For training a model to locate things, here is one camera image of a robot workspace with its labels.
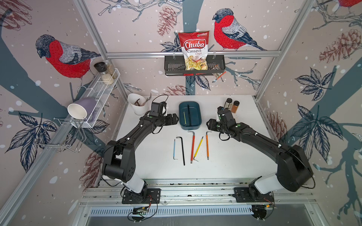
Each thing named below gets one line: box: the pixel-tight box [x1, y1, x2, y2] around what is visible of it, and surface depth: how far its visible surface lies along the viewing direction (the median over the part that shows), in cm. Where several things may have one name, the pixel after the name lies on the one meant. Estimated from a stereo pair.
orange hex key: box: [205, 130, 213, 161], surface depth 94 cm
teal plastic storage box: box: [178, 101, 202, 130], surface depth 110 cm
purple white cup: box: [67, 97, 98, 121], surface depth 63 cm
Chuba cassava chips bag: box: [178, 30, 210, 71], surface depth 84 cm
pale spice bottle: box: [224, 97, 233, 110], surface depth 109 cm
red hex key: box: [187, 130, 196, 164], surface depth 94 cm
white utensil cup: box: [127, 93, 149, 116], surface depth 106 cm
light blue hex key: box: [172, 138, 179, 160], surface depth 93 cm
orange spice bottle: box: [230, 100, 240, 114], surface depth 109 cm
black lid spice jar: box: [93, 61, 110, 79], surface depth 81 cm
